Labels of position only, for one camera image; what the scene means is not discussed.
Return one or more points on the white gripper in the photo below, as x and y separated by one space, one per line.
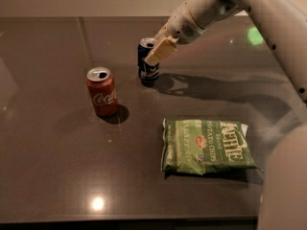
181 26

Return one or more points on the blue pepsi can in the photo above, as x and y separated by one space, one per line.
146 73

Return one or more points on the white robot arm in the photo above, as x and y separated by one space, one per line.
283 204

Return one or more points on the red coke can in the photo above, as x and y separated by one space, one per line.
101 87

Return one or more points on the green jalapeno chips bag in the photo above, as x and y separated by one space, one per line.
200 147

